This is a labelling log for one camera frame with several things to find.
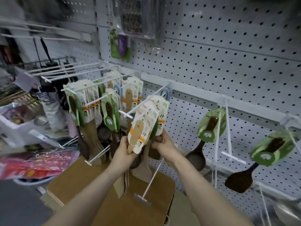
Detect person's left hand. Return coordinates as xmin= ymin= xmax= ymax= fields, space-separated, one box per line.
xmin=108 ymin=136 xmax=140 ymax=174

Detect person's right hand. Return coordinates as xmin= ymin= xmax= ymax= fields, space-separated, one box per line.
xmin=150 ymin=129 xmax=181 ymax=164

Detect bunch of carded wooden spatulas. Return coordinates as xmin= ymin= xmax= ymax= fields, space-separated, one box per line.
xmin=135 ymin=95 xmax=170 ymax=184

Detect light wooden spatula white card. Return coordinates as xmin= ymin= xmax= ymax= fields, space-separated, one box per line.
xmin=127 ymin=110 xmax=153 ymax=155

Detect person's right forearm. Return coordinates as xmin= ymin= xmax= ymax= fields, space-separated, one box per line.
xmin=167 ymin=152 xmax=255 ymax=226

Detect person's left forearm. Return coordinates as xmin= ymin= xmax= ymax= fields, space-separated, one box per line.
xmin=43 ymin=164 xmax=128 ymax=226

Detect white display hook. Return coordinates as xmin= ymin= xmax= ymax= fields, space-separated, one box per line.
xmin=212 ymin=112 xmax=223 ymax=189
xmin=221 ymin=98 xmax=247 ymax=164
xmin=118 ymin=84 xmax=170 ymax=119
xmin=84 ymin=145 xmax=111 ymax=166
xmin=134 ymin=158 xmax=165 ymax=203

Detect dark wooden spoon green card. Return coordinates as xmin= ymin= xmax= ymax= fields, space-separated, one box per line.
xmin=185 ymin=108 xmax=227 ymax=172

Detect dark wooden ladle green card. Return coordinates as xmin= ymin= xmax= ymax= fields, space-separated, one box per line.
xmin=101 ymin=88 xmax=121 ymax=158

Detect pale wooden spatula white card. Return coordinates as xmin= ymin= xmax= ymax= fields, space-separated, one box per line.
xmin=121 ymin=76 xmax=144 ymax=111

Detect brown cardboard box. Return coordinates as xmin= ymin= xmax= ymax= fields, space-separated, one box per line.
xmin=47 ymin=157 xmax=176 ymax=226

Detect row of white-carded wooden forks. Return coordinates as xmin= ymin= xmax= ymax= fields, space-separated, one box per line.
xmin=63 ymin=79 xmax=106 ymax=164

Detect grey folded umbrella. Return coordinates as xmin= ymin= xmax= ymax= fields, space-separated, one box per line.
xmin=38 ymin=90 xmax=67 ymax=130

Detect pink plastic packets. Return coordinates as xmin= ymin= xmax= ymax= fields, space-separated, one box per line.
xmin=0 ymin=150 xmax=80 ymax=181

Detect green and purple hanging packet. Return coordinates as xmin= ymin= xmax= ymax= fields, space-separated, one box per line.
xmin=109 ymin=0 xmax=131 ymax=61

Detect blue plastic basin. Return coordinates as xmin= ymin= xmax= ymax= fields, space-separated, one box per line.
xmin=13 ymin=176 xmax=56 ymax=187

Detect dark wooden spatula green card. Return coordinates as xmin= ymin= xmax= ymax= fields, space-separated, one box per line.
xmin=224 ymin=131 xmax=298 ymax=194

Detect row of empty white hooks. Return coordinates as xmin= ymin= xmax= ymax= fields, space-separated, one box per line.
xmin=25 ymin=59 xmax=123 ymax=83

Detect black hanging umbrellas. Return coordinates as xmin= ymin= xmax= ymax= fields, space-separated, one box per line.
xmin=33 ymin=36 xmax=79 ymax=97

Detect clear hanging packet dark items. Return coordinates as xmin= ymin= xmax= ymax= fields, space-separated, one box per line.
xmin=119 ymin=0 xmax=157 ymax=40

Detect white plastic bin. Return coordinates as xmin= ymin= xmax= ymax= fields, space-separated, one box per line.
xmin=0 ymin=103 xmax=48 ymax=147

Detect steel ladle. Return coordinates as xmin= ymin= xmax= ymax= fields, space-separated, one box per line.
xmin=273 ymin=203 xmax=301 ymax=226

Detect white shelf rail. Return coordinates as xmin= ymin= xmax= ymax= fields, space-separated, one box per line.
xmin=141 ymin=72 xmax=301 ymax=131

